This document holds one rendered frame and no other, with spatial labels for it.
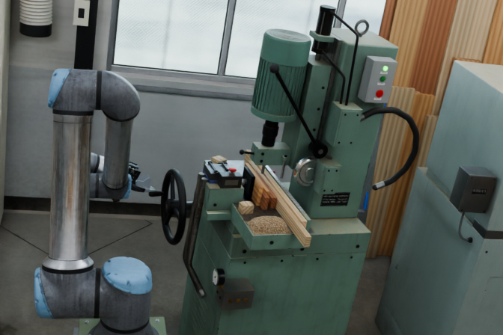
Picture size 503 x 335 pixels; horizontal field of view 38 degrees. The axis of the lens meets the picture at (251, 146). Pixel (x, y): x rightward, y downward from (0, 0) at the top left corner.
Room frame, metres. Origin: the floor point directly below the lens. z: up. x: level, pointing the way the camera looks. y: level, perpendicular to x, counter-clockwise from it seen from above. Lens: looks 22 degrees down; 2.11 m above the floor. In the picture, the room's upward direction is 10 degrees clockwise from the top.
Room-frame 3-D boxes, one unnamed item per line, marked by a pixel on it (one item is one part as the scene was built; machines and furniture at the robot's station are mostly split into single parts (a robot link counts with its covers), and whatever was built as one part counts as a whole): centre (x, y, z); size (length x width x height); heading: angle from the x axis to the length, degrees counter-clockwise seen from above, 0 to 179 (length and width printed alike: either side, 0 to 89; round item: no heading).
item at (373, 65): (2.57, -0.41, 1.40); 0.10 x 0.06 x 0.16; 113
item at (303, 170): (2.50, -0.23, 1.02); 0.12 x 0.03 x 0.12; 113
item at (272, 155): (2.57, -0.08, 1.03); 0.14 x 0.07 x 0.09; 113
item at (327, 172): (2.50, -0.29, 1.02); 0.09 x 0.07 x 0.12; 23
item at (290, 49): (2.57, -0.06, 1.35); 0.18 x 0.18 x 0.31
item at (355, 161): (2.69, -0.33, 1.16); 0.22 x 0.22 x 0.72; 23
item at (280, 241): (2.46, 0.01, 0.87); 0.61 x 0.30 x 0.06; 23
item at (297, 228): (2.42, -0.12, 0.92); 0.60 x 0.02 x 0.04; 23
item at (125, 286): (1.85, 0.31, 0.80); 0.17 x 0.15 x 0.18; 104
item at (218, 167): (2.42, 0.09, 0.99); 0.13 x 0.11 x 0.06; 23
